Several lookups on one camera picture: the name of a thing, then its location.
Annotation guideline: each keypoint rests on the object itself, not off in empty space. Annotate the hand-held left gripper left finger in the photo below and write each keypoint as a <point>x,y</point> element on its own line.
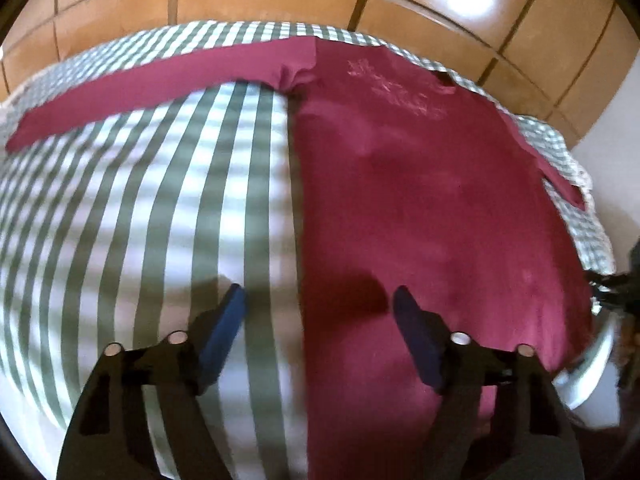
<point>224,327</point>

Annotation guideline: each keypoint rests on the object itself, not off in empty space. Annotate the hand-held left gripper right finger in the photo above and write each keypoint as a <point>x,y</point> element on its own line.
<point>419,332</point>

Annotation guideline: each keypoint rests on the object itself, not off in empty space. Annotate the green white checkered blanket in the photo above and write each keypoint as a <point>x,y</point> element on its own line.
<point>150,210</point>

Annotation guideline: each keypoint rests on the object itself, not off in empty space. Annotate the maroon long-sleeve shirt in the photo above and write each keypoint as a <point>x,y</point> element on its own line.
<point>400,185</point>

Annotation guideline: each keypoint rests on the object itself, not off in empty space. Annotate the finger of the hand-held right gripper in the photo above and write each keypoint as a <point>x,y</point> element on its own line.
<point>612,292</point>

